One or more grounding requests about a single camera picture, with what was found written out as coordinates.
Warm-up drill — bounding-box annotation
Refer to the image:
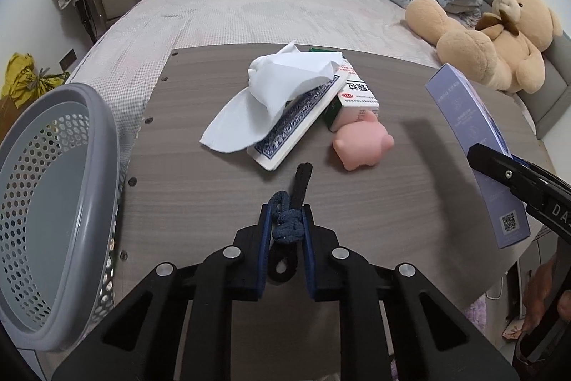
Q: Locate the white tissue pack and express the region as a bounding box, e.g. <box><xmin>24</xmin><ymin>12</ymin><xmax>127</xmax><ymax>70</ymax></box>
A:
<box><xmin>199</xmin><ymin>41</ymin><xmax>346</xmax><ymax>154</ymax></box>

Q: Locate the white green medicine box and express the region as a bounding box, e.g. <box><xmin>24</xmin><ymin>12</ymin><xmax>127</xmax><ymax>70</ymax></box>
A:
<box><xmin>323</xmin><ymin>59</ymin><xmax>381</xmax><ymax>132</ymax></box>

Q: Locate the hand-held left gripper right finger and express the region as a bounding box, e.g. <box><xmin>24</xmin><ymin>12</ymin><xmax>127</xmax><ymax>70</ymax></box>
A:
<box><xmin>302</xmin><ymin>205</ymin><xmax>520</xmax><ymax>381</ymax></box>

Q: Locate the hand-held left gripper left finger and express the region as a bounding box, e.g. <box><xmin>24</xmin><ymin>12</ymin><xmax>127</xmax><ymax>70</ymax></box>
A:
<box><xmin>51</xmin><ymin>205</ymin><xmax>273</xmax><ymax>381</ymax></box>

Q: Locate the dark blue knotted hair tie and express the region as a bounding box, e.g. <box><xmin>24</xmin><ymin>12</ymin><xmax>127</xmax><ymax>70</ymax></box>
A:
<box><xmin>267</xmin><ymin>162</ymin><xmax>314</xmax><ymax>286</ymax></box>

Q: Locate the purple toothpaste box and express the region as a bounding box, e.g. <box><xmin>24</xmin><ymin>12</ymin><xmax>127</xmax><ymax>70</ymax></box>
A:
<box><xmin>425</xmin><ymin>64</ymin><xmax>531</xmax><ymax>250</ymax></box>

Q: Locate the large beige teddy bear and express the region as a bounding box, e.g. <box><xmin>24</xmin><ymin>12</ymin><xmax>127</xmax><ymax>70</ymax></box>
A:
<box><xmin>405</xmin><ymin>0</ymin><xmax>564</xmax><ymax>93</ymax></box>

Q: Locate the yellow plastic bag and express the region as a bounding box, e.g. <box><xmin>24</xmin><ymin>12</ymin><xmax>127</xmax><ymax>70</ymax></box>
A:
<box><xmin>0</xmin><ymin>53</ymin><xmax>67</xmax><ymax>109</ymax></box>

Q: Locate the blue playing card deck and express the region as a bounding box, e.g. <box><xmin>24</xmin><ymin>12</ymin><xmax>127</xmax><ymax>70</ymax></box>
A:
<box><xmin>247</xmin><ymin>71</ymin><xmax>349</xmax><ymax>172</ymax></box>

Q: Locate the purple fluffy rug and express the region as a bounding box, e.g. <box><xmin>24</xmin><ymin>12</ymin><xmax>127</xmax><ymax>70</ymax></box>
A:
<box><xmin>464</xmin><ymin>296</ymin><xmax>497</xmax><ymax>334</ymax></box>

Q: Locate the grey perforated plastic basket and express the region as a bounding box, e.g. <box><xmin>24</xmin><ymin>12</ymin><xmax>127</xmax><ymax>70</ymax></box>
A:
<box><xmin>0</xmin><ymin>83</ymin><xmax>123</xmax><ymax>352</ymax></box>

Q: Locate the bed with white bedspread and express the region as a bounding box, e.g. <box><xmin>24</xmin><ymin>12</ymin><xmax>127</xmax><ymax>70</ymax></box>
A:
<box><xmin>67</xmin><ymin>0</ymin><xmax>540</xmax><ymax>127</ymax></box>

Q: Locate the person's right hand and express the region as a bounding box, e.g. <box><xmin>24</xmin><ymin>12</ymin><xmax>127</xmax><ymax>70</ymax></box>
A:
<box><xmin>522</xmin><ymin>251</ymin><xmax>565</xmax><ymax>335</ymax></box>

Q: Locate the pink pig toy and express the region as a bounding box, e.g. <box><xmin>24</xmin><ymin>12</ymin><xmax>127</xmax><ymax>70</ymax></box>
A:
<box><xmin>332</xmin><ymin>112</ymin><xmax>395</xmax><ymax>172</ymax></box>

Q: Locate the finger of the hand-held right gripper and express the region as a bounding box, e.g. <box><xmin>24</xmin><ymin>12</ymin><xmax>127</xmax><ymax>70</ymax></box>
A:
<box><xmin>467</xmin><ymin>143</ymin><xmax>536</xmax><ymax>203</ymax></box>
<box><xmin>512</xmin><ymin>155</ymin><xmax>571</xmax><ymax>187</ymax></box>

